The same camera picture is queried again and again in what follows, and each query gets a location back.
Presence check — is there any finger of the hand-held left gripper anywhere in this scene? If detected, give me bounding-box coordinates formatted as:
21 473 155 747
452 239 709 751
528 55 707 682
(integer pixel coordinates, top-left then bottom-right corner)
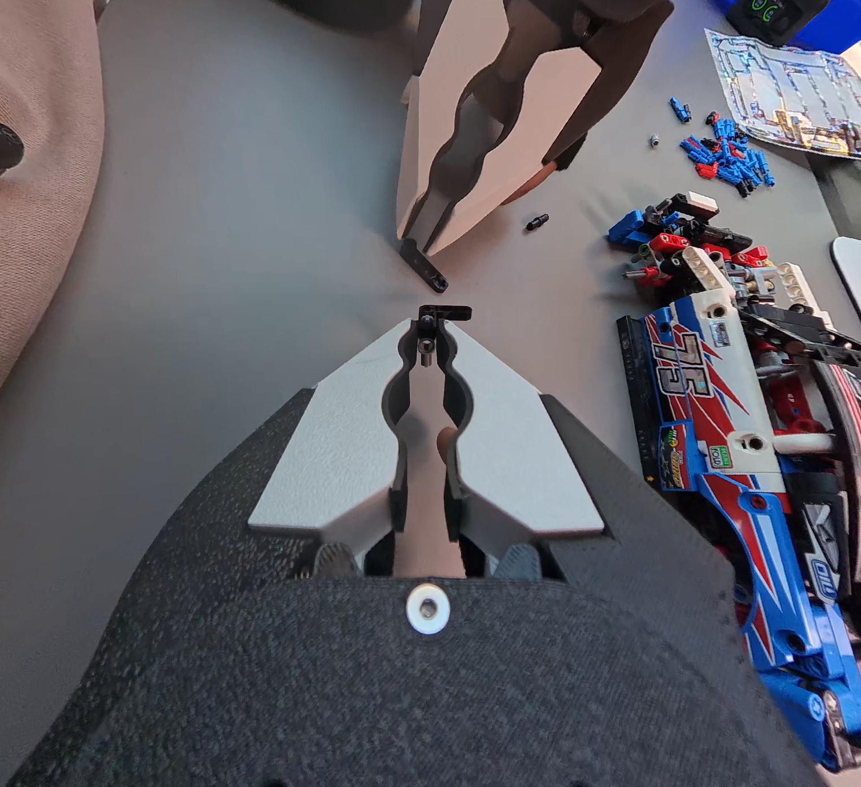
396 0 513 243
429 45 604 258

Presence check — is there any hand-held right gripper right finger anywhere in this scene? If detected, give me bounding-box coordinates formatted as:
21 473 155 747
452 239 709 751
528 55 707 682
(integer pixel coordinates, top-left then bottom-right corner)
439 321 605 574

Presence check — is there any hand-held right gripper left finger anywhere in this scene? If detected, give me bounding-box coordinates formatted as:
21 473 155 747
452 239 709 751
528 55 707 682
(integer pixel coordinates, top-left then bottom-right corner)
248 319 420 574

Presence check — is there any black thin frame piece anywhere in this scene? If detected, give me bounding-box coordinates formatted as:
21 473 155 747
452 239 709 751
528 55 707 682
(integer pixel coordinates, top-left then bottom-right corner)
417 304 474 344

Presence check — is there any toy race car model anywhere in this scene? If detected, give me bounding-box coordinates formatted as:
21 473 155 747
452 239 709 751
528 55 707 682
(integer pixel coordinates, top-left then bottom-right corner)
608 191 861 772

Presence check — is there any grey desk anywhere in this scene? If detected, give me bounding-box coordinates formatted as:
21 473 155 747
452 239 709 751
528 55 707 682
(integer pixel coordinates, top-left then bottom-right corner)
0 0 861 774

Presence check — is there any person's left hand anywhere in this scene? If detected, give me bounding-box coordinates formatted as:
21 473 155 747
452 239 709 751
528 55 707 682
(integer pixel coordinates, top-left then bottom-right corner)
500 162 560 205

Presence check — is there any pile of blue pins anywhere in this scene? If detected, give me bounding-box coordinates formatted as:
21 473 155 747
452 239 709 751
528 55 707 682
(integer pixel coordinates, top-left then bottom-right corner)
669 96 776 197

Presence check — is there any holographic sticker sheet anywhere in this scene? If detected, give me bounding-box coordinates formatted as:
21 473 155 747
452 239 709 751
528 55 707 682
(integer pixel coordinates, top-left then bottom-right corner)
704 27 861 160

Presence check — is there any white monitor stand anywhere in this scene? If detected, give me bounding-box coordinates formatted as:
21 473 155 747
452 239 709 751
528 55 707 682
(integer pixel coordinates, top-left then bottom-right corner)
830 236 861 325

